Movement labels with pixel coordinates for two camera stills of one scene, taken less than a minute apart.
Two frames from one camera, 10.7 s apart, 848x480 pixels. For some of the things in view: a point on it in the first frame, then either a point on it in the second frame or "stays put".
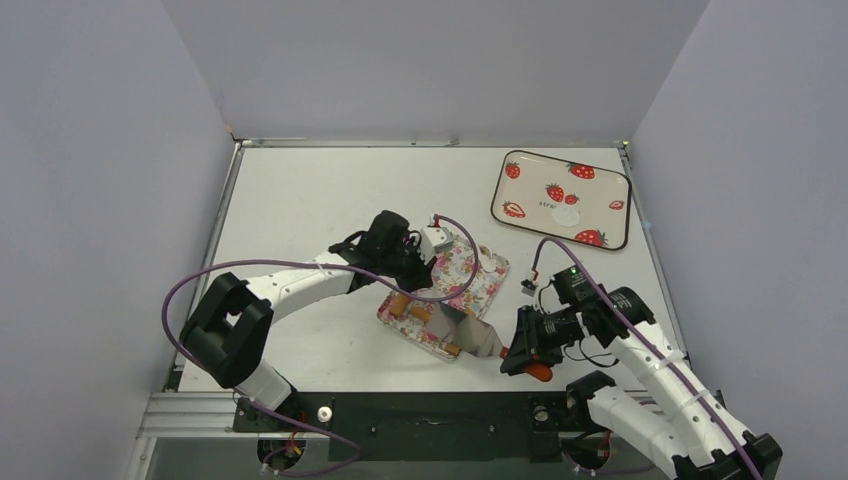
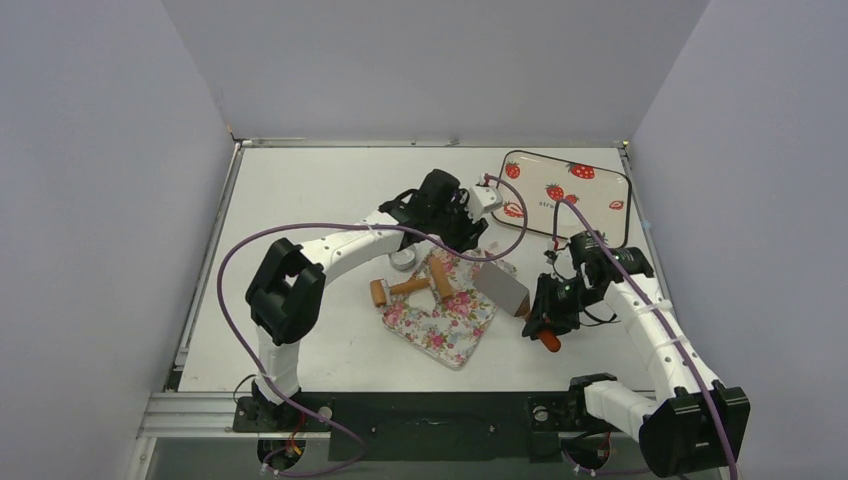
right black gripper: x=527 y=340 to x=549 y=310
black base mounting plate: x=424 y=427 stays put
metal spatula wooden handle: x=474 y=336 to x=504 y=292
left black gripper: x=421 y=277 to x=470 y=231
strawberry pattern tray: x=564 y=199 stays put
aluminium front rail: x=191 y=416 stays put
